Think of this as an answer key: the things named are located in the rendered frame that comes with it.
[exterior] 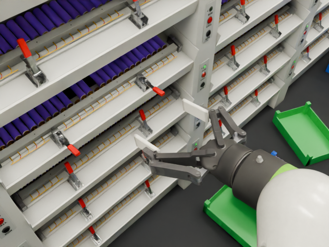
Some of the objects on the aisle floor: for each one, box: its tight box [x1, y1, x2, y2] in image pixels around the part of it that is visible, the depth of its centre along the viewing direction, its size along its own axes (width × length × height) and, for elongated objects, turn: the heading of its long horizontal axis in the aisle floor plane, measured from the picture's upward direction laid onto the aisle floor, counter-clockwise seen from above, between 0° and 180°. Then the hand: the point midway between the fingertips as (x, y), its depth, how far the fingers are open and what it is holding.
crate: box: [203, 185, 257, 247], centre depth 152 cm, size 30×20×8 cm
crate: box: [272, 101, 329, 167], centre depth 180 cm, size 30×20×8 cm
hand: (164, 123), depth 74 cm, fingers open, 13 cm apart
